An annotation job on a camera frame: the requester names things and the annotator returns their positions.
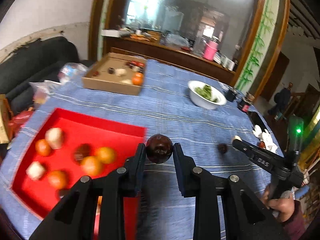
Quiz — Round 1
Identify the black leather sofa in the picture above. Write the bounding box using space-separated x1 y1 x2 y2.
0 36 93 115

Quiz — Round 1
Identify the orange tangerine in box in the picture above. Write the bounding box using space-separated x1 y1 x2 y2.
131 76 143 86

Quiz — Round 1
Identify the clear plastic bag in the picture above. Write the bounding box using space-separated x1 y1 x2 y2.
58 62 88 84

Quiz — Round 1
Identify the dark glass jar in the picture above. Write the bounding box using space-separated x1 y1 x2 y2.
225 87 238 102

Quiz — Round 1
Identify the dark round plum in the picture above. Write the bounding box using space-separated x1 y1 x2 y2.
145 134 173 164

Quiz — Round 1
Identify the red jujube date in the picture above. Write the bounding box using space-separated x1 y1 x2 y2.
73 144 91 164

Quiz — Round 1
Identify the orange tangerine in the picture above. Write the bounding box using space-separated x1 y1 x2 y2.
35 139 52 157
48 170 67 190
95 147 117 164
131 76 143 86
81 156 103 177

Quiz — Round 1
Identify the white crumpled tissue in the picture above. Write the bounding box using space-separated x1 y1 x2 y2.
253 125 278 153

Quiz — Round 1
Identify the beige sugarcane chunk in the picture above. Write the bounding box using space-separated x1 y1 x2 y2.
26 161 46 180

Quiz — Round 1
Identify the white sugarcane cube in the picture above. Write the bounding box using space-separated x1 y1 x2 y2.
232 135 242 142

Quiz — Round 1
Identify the wooden sideboard counter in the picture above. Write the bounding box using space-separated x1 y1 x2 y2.
103 37 235 85

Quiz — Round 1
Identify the wrinkled red date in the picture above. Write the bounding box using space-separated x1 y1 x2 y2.
258 141 266 149

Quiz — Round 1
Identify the white bowl with greens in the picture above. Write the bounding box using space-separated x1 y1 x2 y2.
188 80 227 110

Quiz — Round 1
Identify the red label sauce jar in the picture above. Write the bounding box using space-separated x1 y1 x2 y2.
238 97 252 113

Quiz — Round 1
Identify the red plastic tray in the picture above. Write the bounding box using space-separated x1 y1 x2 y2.
11 108 146 239

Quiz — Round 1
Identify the pink thermos jug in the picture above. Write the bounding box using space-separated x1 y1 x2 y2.
203 40 218 61

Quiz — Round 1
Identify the blue plaid tablecloth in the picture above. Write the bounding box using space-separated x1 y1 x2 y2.
1 60 271 239

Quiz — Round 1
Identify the small dark plum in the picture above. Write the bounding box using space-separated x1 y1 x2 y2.
217 144 228 154

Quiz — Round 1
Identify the person's right hand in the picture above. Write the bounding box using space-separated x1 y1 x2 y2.
260 185 295 222

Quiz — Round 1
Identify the brown cardboard box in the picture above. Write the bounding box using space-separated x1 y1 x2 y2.
82 53 147 95

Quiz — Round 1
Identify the white sugarcane chunk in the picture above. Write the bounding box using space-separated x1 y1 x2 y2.
45 127 63 150

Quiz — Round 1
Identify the red plastic bag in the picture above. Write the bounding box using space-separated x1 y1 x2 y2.
9 110 34 135

